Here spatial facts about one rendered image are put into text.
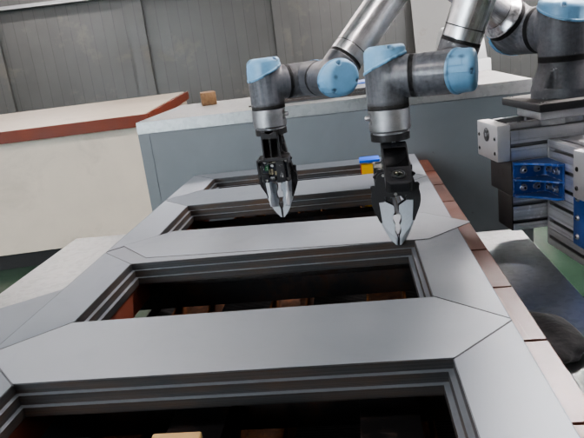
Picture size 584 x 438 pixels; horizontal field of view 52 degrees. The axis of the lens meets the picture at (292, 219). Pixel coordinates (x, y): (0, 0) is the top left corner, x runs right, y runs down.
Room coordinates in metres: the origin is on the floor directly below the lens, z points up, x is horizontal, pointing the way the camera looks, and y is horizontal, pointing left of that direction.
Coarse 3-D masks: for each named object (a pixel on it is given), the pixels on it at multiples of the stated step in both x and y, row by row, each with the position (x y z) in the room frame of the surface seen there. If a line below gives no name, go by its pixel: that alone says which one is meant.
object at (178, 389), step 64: (128, 256) 1.20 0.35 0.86; (192, 256) 1.15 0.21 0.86; (256, 256) 1.12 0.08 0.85; (320, 256) 1.10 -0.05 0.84; (384, 256) 1.08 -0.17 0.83; (64, 384) 0.70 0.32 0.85; (128, 384) 0.69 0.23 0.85; (192, 384) 0.68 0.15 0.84; (256, 384) 0.66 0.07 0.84; (320, 384) 0.65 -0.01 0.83; (384, 384) 0.64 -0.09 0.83; (448, 384) 0.63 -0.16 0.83
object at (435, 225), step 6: (426, 216) 1.22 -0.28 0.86; (432, 216) 1.21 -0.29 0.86; (438, 216) 1.21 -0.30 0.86; (444, 216) 1.20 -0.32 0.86; (426, 222) 1.17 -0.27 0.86; (432, 222) 1.17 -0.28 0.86; (438, 222) 1.17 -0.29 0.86; (444, 222) 1.16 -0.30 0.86; (450, 222) 1.16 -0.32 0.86; (426, 228) 1.14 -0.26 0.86; (432, 228) 1.14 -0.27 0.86; (438, 228) 1.13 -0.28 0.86; (444, 228) 1.13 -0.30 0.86; (450, 228) 1.12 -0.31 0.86; (432, 234) 1.10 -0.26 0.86; (438, 234) 1.09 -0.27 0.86
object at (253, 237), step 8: (264, 224) 1.31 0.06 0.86; (272, 224) 1.31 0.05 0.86; (240, 232) 1.27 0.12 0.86; (248, 232) 1.27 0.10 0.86; (256, 232) 1.26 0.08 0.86; (264, 232) 1.25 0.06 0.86; (232, 240) 1.22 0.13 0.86; (240, 240) 1.22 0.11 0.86; (248, 240) 1.21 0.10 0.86; (256, 240) 1.20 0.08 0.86; (264, 240) 1.20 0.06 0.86; (232, 248) 1.17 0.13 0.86; (240, 248) 1.16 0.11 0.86; (248, 248) 1.16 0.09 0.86; (256, 248) 1.15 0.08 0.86
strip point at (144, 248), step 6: (168, 234) 1.33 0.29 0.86; (144, 240) 1.30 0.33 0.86; (150, 240) 1.30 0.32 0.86; (156, 240) 1.29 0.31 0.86; (162, 240) 1.29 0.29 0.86; (126, 246) 1.27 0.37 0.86; (132, 246) 1.27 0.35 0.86; (138, 246) 1.26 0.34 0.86; (144, 246) 1.26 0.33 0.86; (150, 246) 1.25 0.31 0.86; (156, 246) 1.25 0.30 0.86; (138, 252) 1.22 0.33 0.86; (144, 252) 1.21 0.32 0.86; (150, 252) 1.21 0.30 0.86
